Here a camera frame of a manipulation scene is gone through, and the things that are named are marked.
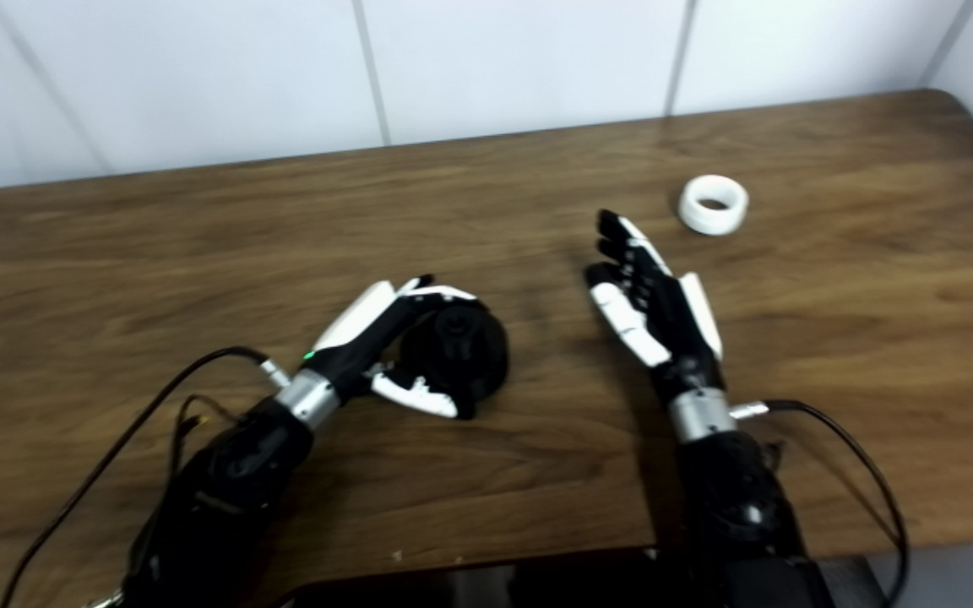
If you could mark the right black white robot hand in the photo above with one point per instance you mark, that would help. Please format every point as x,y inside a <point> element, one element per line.
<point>672,321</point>

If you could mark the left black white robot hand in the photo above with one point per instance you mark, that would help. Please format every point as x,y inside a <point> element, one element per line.
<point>360,338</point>

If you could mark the round black plastic part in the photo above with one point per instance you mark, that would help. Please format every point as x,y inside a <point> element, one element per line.
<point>470,355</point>

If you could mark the black robot torso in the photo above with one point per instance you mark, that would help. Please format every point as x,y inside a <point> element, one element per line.
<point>495,587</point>

